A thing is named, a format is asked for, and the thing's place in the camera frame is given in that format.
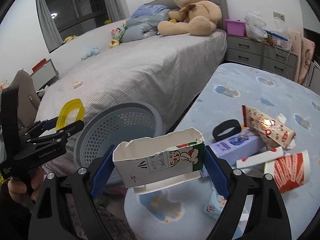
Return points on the yellow plush toy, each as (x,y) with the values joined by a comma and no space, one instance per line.
(69,38)

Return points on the folded blue quilt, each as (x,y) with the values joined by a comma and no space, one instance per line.
(138,28)

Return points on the light blue cloud blanket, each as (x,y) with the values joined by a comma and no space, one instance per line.
(190,210)

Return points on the purple plastic bin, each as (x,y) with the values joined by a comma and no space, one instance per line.
(236,28)

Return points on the clear plastic bag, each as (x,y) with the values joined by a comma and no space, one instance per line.
(255,26)

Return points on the grey curtain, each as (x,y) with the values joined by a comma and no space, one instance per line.
(51,35)

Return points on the small peach oval object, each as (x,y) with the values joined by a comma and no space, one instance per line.
(77,84)

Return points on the light blue wipes packet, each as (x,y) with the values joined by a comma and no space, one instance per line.
(215,205)

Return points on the red white snack wrapper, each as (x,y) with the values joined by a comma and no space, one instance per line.
(267,127)

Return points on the blue patterned pillow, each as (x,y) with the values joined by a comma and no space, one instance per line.
(148,10)

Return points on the purple Zootopia toothpaste box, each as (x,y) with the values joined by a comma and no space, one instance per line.
(240,146)

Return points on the pink folded play mat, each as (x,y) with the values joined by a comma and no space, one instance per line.
(304,49)

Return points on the grey drawer cabinet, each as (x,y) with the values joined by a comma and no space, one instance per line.
(261,55)

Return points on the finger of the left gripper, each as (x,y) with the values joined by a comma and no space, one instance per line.
(70,129)
(49,124)

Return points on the blue stick on cabinet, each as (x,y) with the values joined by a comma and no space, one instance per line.
(276,35)

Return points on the black elastic band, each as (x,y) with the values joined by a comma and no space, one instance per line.
(226,129)

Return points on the left hand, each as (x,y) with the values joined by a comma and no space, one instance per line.
(18,189)

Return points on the green pink plush doll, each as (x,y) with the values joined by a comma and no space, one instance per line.
(117,34)

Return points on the red white paper cup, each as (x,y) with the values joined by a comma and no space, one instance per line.
(290,171)

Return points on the dark window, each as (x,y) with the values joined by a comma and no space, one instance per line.
(76,17)

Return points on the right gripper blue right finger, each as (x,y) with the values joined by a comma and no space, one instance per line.
(216,173)

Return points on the bed with grey checked sheet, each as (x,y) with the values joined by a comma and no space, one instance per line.
(165,72)

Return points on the white torn milk carton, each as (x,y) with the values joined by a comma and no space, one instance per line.
(148,165)

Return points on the grey perforated trash basket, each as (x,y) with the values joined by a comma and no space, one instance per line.
(122,122)

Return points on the large tan teddy bear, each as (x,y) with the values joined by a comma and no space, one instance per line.
(195,17)

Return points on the yellow tape roll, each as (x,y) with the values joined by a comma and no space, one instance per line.
(74,107)

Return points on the light blue plush toy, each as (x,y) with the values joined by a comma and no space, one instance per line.
(91,52)

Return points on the white red flat carton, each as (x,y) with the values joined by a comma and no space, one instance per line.
(260,158)

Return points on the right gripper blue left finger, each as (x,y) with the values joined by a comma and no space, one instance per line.
(101,169)

